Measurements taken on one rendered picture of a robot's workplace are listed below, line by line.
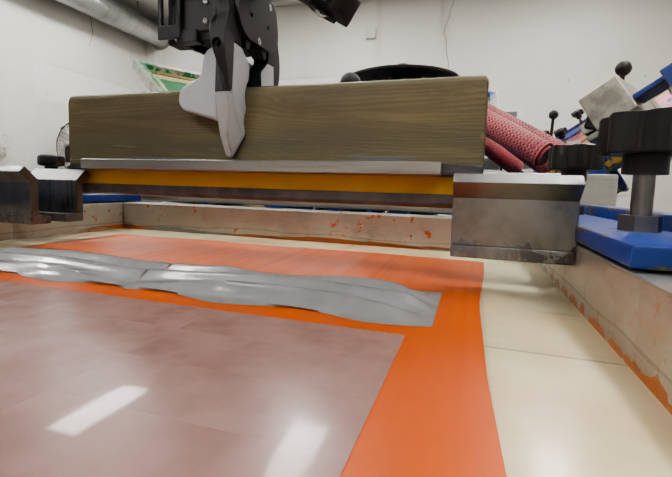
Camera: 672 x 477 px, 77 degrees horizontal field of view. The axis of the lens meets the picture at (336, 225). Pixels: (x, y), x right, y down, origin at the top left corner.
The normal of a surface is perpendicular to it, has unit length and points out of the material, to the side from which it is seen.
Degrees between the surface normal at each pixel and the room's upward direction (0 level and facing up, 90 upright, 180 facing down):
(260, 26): 90
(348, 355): 0
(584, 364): 0
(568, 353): 0
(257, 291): 38
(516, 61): 90
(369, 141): 90
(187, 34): 90
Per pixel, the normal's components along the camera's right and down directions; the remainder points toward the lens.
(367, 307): -0.17, -0.78
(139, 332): 0.03, -1.00
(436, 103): -0.31, 0.07
